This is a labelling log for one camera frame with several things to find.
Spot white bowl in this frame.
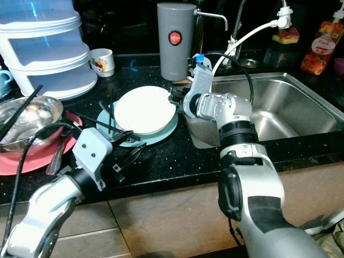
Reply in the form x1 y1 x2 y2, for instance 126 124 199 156
112 85 177 135

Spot light blue plate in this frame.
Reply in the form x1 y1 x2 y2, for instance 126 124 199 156
96 99 180 147

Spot grey water filter canister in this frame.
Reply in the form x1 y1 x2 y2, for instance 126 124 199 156
156 2 230 82

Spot silver metal spoon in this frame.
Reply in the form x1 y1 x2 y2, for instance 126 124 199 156
46 141 66 176

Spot yellow oil bottle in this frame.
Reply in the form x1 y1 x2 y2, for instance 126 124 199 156
185 0 206 57

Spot round chrome sink cap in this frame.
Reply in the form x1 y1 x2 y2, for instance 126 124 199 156
239 58 260 69

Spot white printed mug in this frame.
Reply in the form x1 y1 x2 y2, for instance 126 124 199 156
89 48 116 78

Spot stainless steel bowl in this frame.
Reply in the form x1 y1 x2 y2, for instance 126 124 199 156
0 95 65 153

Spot red plate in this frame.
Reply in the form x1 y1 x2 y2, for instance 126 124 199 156
0 110 84 176

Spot black sponge holder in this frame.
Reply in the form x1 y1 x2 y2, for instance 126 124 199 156
263 42 302 69

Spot stainless steel sink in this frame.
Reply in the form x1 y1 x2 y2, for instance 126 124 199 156
185 71 344 150

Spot watermelon pattern sponge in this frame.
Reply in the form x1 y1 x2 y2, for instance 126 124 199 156
271 27 301 45

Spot white tiered food container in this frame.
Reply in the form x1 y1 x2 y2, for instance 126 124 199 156
0 0 99 101

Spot chrome sink faucet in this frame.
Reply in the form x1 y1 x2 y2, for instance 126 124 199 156
230 0 294 61

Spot light blue mug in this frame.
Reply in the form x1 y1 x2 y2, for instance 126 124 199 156
0 68 13 95

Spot peach label soap bottle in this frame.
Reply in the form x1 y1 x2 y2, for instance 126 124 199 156
299 6 344 76

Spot crumpled beige bag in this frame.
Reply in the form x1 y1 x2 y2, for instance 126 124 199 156
316 223 344 258

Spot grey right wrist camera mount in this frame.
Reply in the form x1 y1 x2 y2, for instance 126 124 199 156
185 53 217 120

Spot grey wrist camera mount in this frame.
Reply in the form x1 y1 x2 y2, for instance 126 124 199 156
185 53 217 120
72 127 122 192

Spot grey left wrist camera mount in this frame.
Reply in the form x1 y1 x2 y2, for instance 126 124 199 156
72 127 122 192

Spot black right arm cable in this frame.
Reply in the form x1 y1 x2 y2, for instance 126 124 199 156
203 52 255 104

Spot white water hose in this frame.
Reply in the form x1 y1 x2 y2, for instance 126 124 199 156
211 19 281 77

